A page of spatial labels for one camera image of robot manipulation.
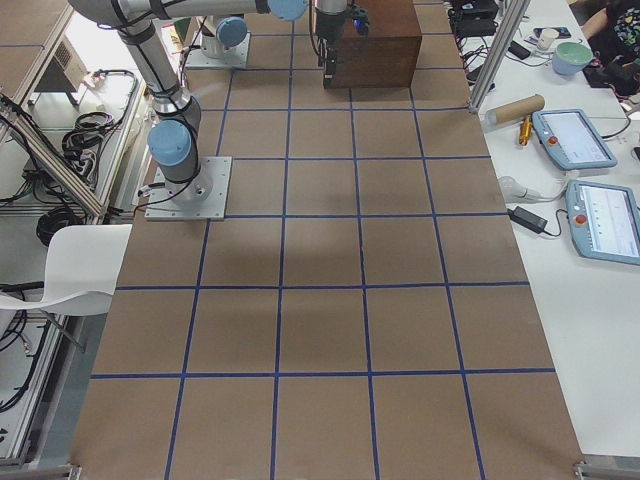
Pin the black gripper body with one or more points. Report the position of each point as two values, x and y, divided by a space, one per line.
327 29

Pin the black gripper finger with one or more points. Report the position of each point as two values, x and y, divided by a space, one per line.
329 65

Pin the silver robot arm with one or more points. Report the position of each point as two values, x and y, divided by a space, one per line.
133 20
222 33

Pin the dark wooden drawer cabinet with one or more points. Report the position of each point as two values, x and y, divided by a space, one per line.
386 56

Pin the black phone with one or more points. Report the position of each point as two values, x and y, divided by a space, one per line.
519 51

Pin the cardboard tube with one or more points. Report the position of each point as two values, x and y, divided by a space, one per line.
514 110

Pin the yellow utility knife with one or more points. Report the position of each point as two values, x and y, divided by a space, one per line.
525 131

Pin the white paper cup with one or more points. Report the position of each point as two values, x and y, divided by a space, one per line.
546 38

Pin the white light bulb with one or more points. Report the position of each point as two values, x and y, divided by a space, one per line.
511 189

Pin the green bowl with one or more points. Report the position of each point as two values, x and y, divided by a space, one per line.
569 58

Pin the black power adapter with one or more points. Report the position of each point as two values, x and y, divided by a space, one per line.
527 219

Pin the far teach pendant tablet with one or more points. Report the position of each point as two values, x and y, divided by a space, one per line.
571 140

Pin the teach pendant tablet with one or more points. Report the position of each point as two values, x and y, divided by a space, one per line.
603 221
571 140

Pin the near teach pendant tablet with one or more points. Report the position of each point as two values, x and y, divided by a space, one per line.
603 221

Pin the white chair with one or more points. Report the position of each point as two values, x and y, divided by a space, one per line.
82 267

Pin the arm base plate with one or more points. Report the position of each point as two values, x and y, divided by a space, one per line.
205 198
232 59

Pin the aluminium frame post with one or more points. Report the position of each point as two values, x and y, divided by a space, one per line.
511 20

